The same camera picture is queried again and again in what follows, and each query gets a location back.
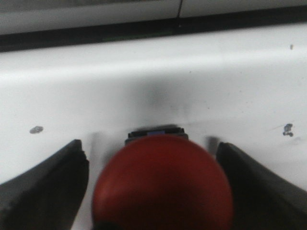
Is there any red mushroom push button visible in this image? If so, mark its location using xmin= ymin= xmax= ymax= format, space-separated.
xmin=92 ymin=125 xmax=234 ymax=230

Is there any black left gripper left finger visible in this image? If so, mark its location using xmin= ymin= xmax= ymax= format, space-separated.
xmin=0 ymin=139 xmax=89 ymax=230

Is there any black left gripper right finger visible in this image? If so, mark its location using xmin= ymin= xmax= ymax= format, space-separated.
xmin=216 ymin=143 xmax=307 ymax=230

